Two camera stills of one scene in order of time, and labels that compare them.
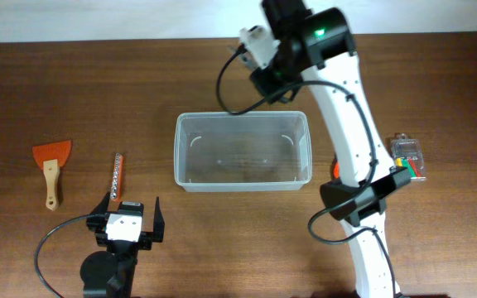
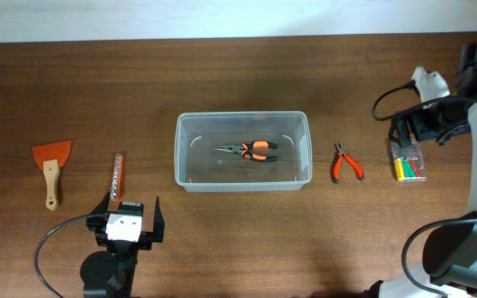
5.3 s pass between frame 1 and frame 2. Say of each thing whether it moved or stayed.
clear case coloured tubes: stayed
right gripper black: moved
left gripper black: stayed
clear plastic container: stayed
